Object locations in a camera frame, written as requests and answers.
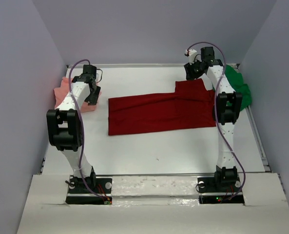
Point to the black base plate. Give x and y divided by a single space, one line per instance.
212 193
100 194

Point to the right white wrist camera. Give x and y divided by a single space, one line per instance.
191 54

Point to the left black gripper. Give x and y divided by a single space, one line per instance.
93 95

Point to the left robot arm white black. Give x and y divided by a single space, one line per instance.
65 125

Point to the dark red t shirt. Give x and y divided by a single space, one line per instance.
188 107

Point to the folded pink t shirt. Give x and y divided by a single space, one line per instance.
61 92

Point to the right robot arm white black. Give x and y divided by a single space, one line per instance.
226 110

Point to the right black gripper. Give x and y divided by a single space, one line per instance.
190 72

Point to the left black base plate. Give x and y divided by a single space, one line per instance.
100 194

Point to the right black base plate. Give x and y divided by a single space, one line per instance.
212 193

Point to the crumpled green t shirt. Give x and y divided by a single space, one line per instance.
236 80

